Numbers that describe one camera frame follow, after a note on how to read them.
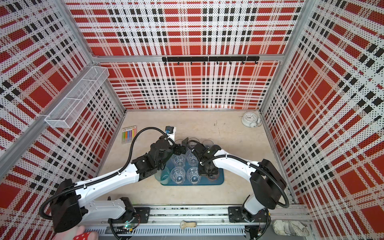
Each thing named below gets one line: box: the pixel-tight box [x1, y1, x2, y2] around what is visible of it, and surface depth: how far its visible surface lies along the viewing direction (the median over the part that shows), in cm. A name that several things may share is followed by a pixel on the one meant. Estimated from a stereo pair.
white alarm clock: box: [241, 112, 262, 128], surface depth 113 cm
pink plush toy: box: [53, 225, 99, 240], surface depth 65 cm
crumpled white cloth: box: [272, 219, 310, 237], surface depth 69 cm
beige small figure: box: [180, 220, 197, 229], surface depth 72 cm
